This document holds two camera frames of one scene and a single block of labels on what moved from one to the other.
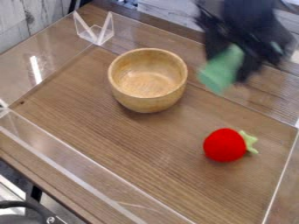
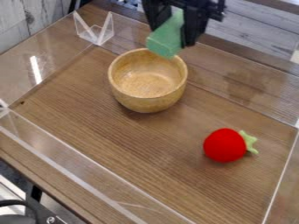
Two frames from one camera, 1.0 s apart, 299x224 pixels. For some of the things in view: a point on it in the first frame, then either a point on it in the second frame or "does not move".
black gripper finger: [250, 66] → [194, 24]
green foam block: [222, 68] → [166, 38]
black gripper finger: [216, 41] → [158, 11]
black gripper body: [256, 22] → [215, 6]
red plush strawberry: [227, 144] does not move
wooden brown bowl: [147, 79] does not move
